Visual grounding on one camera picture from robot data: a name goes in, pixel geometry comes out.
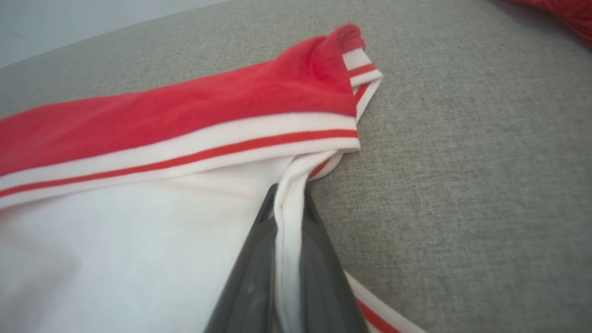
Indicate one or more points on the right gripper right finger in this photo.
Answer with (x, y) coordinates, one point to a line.
(323, 286)

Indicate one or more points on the red white shorts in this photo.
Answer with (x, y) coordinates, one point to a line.
(569, 14)

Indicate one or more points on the red white basketball jersey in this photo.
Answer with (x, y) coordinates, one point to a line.
(115, 222)

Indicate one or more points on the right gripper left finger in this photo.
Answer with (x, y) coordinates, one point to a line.
(249, 286)

